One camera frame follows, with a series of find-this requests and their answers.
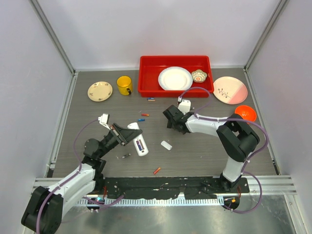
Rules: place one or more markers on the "purple blue battery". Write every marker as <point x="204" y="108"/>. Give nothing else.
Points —
<point x="139" y="145"/>

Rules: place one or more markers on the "white remote control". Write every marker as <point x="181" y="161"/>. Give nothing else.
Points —
<point x="145" y="150"/>

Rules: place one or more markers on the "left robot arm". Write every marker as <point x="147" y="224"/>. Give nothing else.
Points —
<point x="48" y="206"/>

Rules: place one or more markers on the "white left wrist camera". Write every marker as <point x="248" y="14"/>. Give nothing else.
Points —
<point x="103" y="120"/>

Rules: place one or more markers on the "pink white plate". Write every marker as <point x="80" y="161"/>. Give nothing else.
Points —
<point x="230" y="90"/>

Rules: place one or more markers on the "white slotted cable duct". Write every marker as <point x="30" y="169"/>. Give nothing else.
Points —
<point x="180" y="201"/>

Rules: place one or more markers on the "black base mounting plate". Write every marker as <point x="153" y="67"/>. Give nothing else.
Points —
<point x="164" y="188"/>

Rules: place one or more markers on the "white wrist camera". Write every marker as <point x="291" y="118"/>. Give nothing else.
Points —
<point x="184" y="105"/>
<point x="103" y="120"/>

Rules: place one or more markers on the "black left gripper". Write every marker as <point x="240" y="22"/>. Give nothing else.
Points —
<point x="123" y="135"/>

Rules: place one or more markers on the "orange plastic bowl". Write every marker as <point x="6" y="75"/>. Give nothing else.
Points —
<point x="246" y="112"/>

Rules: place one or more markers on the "white paper plate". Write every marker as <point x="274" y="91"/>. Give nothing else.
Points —
<point x="175" y="79"/>

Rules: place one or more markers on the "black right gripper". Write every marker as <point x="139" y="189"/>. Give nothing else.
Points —
<point x="170" y="125"/>

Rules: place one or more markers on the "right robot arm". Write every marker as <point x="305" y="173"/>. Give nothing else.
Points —
<point x="236" y="135"/>

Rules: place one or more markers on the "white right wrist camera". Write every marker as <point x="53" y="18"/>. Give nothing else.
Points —
<point x="184" y="105"/>

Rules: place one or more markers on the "yellow mug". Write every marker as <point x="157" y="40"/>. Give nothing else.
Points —
<point x="124" y="84"/>

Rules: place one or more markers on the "cream floral plate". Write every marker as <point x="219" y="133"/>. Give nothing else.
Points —
<point x="100" y="91"/>

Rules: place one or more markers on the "patterned small bowl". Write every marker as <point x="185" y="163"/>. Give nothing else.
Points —
<point x="199" y="76"/>

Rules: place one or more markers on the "red plastic bin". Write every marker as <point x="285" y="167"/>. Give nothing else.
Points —
<point x="151" y="66"/>

